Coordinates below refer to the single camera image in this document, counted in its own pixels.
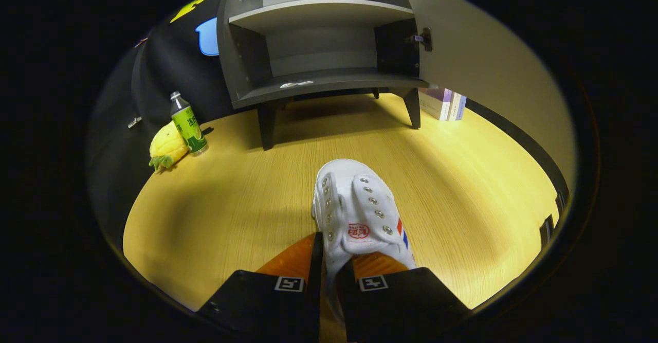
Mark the black backdrop cloth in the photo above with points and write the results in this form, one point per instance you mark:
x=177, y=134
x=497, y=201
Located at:
x=154, y=75

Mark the beige shoe cabinet door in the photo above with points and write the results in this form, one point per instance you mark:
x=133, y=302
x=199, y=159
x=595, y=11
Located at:
x=488, y=50

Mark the grey shoe cabinet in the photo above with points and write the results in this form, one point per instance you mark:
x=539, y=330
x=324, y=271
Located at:
x=318, y=50

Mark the yellow pineapple plush toy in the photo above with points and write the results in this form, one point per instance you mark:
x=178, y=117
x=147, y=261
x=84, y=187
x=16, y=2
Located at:
x=167, y=147

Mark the metal door hinge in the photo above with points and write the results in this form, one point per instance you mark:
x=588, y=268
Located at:
x=424, y=38

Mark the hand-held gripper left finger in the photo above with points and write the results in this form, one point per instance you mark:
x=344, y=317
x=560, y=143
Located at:
x=314, y=281

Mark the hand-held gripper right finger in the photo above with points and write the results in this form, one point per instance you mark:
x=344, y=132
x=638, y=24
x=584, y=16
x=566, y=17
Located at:
x=401, y=302

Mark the silver cloth clip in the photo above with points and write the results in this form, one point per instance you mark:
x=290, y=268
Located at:
x=134, y=122

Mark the pink cloth clip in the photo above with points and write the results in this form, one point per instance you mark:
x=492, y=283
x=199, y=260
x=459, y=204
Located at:
x=141, y=41

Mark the white canvas shoe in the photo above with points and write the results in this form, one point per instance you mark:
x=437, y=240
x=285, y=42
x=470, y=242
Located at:
x=354, y=204

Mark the green drink bottle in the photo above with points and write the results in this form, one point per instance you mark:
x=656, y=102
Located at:
x=187, y=124

